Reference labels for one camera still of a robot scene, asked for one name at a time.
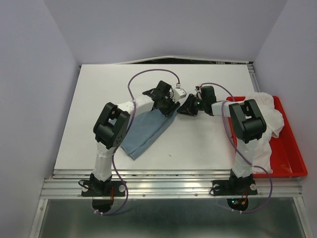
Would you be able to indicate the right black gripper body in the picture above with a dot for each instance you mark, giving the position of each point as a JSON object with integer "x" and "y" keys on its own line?
{"x": 200, "y": 103}

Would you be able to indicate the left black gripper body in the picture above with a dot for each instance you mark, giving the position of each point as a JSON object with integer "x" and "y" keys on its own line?
{"x": 168, "y": 105}

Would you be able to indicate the light blue denim skirt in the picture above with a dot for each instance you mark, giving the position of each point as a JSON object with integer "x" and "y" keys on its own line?
{"x": 145, "y": 130}

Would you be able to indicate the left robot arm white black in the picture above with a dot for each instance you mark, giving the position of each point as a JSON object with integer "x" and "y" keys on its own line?
{"x": 114, "y": 123}

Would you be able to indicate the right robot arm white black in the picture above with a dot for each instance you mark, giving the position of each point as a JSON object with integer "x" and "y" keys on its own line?
{"x": 246, "y": 118}

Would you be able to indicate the white skirt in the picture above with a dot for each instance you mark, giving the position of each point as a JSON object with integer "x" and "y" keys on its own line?
{"x": 274, "y": 125}

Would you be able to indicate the red plastic tray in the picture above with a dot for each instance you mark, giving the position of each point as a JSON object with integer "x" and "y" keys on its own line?
{"x": 286, "y": 160}

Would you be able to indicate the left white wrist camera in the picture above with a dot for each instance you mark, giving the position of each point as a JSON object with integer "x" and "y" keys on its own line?
{"x": 178, "y": 93}

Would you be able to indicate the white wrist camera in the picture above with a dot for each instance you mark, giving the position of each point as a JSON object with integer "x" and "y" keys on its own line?
{"x": 198, "y": 90}
{"x": 178, "y": 93}

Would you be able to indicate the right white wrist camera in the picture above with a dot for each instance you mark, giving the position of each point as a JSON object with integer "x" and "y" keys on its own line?
{"x": 198, "y": 90}

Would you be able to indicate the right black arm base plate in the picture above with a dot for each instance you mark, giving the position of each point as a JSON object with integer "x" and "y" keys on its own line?
{"x": 227, "y": 188}

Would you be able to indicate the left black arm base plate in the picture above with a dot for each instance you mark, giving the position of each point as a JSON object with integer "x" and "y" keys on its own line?
{"x": 107, "y": 189}

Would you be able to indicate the aluminium extrusion frame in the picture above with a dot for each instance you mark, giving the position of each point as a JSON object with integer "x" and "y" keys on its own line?
{"x": 169, "y": 186}

